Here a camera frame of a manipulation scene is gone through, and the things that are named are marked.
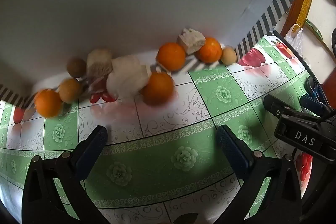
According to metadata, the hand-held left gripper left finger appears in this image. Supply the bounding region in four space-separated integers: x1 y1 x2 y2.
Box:
21 125 109 224

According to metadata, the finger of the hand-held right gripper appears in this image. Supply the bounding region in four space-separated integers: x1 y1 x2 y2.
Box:
301 95 332 117
263 94 319 123

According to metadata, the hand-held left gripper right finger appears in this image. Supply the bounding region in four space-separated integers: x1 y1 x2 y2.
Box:
217 125 302 224

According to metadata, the orange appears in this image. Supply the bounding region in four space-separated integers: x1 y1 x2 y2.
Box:
196 37 222 62
34 89 63 118
142 72 174 106
156 42 186 72

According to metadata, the brown longan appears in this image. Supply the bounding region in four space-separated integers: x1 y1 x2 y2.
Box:
220 47 237 65
58 78 83 104
66 56 87 78

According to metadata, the pale bread piece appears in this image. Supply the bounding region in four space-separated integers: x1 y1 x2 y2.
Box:
106 55 151 98

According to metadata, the brown bread piece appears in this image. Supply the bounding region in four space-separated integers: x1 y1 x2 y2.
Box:
87 49 113 77

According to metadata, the white box with striped rim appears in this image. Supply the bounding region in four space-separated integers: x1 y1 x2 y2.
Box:
0 0 315 110

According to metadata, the black and blue tool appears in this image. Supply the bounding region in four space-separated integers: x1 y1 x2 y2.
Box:
306 76 327 98

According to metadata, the clear plastic bag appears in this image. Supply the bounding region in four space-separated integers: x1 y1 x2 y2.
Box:
285 24 305 55

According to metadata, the white bread piece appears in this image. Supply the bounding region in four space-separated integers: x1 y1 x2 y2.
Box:
177 28 206 55

